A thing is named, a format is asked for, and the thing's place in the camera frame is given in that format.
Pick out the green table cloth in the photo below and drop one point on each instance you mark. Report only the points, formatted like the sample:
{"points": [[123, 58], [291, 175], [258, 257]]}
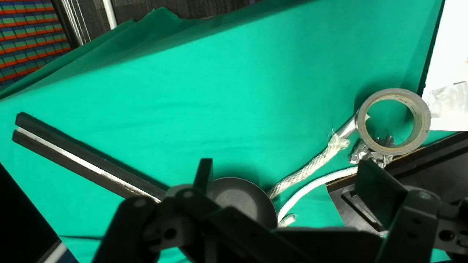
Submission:
{"points": [[258, 91]]}

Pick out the long black bar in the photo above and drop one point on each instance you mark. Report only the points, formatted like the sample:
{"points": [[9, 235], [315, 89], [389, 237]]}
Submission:
{"points": [[84, 159]]}

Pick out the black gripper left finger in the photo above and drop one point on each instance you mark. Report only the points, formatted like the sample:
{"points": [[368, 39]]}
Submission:
{"points": [[189, 221]]}

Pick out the grey masking tape roll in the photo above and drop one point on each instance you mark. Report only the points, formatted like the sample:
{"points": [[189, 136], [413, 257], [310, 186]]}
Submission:
{"points": [[394, 121]]}

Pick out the crumpled grey foil piece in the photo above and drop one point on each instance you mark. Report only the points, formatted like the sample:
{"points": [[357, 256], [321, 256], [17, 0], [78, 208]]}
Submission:
{"points": [[362, 152]]}

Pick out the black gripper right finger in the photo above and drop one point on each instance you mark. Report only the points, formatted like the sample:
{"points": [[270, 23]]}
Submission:
{"points": [[417, 221]]}

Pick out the black bowl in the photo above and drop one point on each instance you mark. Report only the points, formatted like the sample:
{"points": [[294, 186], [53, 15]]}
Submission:
{"points": [[245, 196]]}

